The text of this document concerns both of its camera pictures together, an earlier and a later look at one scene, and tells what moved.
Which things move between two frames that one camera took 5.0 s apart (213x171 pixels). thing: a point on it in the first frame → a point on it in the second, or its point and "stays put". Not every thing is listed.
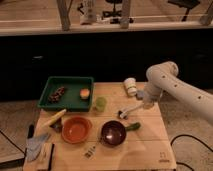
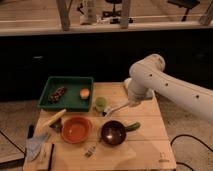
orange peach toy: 84,93 stays put
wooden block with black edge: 45,158 stays put
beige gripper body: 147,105 → 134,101
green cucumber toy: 133,127 stays put
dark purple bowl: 113,133 stays put
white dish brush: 123,114 → 116,109
